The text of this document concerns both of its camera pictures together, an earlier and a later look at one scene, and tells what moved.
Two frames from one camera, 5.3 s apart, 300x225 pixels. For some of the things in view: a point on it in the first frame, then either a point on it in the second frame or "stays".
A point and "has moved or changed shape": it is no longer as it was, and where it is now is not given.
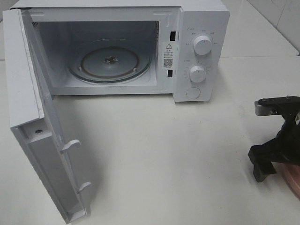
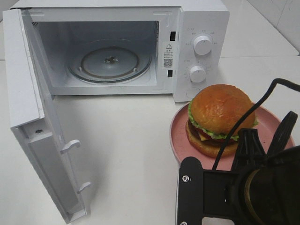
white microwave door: [33, 119] stays
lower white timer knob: [197, 74] stays
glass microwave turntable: [109, 61] stays
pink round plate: [290, 173] has moved or changed shape
